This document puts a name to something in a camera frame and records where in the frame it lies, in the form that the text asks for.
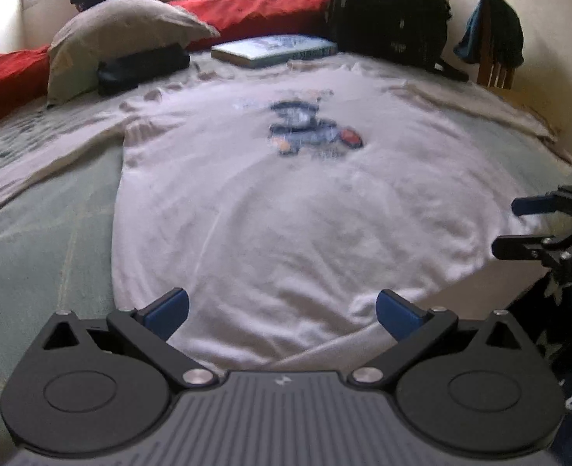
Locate red pillow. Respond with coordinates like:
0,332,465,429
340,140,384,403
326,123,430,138
0,45,51,132

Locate black pouch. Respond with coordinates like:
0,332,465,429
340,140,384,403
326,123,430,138
97,43,191,97

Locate blue book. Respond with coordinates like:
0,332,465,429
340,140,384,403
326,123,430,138
211,34,339,69

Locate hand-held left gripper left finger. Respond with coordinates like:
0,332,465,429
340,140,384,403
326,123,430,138
29,287,219,389

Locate grey pillow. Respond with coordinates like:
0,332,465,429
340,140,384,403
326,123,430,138
47,0,221,108

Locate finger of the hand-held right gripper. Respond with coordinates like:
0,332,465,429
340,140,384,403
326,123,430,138
511,185,572,219
492,218,572,277

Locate star patterned dark pants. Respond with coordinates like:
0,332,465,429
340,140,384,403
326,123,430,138
506,262,572,466

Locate blue garment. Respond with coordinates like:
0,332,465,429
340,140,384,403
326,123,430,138
453,0,485,65

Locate wooden chair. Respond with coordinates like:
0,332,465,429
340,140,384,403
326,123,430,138
475,0,517,90

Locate white printed sweatshirt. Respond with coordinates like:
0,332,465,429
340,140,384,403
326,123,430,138
0,56,558,374

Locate dark green garment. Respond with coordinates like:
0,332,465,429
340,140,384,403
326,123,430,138
482,0,525,68

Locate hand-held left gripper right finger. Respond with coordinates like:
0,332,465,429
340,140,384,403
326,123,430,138
349,289,534,391

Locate long red blanket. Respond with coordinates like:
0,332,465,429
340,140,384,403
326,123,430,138
167,0,335,52

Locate black backpack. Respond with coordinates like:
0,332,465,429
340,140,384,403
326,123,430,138
329,0,468,82

